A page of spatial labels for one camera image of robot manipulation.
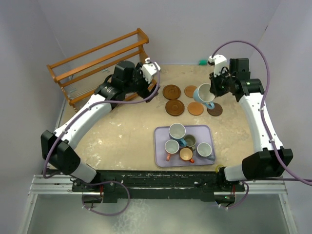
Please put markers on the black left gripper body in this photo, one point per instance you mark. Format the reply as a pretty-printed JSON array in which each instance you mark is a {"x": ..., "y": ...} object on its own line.
[{"x": 140, "y": 82}]

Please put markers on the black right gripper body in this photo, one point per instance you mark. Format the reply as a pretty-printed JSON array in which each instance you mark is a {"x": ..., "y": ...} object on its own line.
[{"x": 221, "y": 84}]

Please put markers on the large light blue mug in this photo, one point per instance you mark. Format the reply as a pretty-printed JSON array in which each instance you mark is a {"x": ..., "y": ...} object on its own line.
[{"x": 203, "y": 95}]

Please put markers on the ringed brown wooden coaster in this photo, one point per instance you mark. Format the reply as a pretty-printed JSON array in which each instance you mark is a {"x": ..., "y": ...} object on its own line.
[{"x": 171, "y": 92}]

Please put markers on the light wooden coaster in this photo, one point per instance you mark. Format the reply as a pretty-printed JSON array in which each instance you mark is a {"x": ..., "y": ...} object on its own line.
[
  {"x": 189, "y": 90},
  {"x": 195, "y": 108}
]

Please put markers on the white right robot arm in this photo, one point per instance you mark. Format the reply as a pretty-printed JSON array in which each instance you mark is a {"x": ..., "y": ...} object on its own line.
[{"x": 233, "y": 76}]

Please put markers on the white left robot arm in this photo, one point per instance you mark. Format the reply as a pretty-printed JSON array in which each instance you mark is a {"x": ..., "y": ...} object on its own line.
[{"x": 58, "y": 147}]

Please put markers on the olive green mug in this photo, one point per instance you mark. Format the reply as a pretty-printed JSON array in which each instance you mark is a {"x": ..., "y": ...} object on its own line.
[{"x": 190, "y": 141}]

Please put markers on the orange wooden shelf rack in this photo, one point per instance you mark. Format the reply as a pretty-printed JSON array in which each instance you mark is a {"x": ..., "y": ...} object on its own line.
[{"x": 78, "y": 76}]

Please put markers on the yellow tape roll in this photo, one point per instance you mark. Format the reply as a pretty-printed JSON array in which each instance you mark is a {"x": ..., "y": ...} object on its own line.
[{"x": 218, "y": 167}]

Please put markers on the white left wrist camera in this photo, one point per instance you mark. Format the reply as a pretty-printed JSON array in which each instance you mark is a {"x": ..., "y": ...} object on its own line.
[{"x": 149, "y": 70}]

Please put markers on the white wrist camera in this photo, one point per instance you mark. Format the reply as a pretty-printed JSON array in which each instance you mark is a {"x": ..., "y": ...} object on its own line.
[
  {"x": 218, "y": 62},
  {"x": 149, "y": 70}
]

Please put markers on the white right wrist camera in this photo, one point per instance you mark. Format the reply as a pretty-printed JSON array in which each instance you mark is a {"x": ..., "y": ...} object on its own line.
[{"x": 218, "y": 62}]

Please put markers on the green object at wall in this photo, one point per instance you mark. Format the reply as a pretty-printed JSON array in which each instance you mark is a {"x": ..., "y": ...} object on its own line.
[{"x": 202, "y": 62}]

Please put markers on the white mug blue handle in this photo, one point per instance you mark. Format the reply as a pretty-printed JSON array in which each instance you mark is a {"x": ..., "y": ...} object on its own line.
[{"x": 177, "y": 132}]

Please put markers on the white mug orange handle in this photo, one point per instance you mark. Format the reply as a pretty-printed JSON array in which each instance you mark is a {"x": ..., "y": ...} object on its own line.
[{"x": 171, "y": 147}]

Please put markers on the white mug grey-blue handle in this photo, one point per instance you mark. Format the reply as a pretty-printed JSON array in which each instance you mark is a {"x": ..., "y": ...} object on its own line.
[{"x": 204, "y": 150}]

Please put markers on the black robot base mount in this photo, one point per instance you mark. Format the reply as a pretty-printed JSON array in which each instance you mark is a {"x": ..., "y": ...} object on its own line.
[{"x": 123, "y": 184}]

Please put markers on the aluminium frame rail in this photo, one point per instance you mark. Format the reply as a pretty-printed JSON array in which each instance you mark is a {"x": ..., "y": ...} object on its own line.
[{"x": 61, "y": 185}]

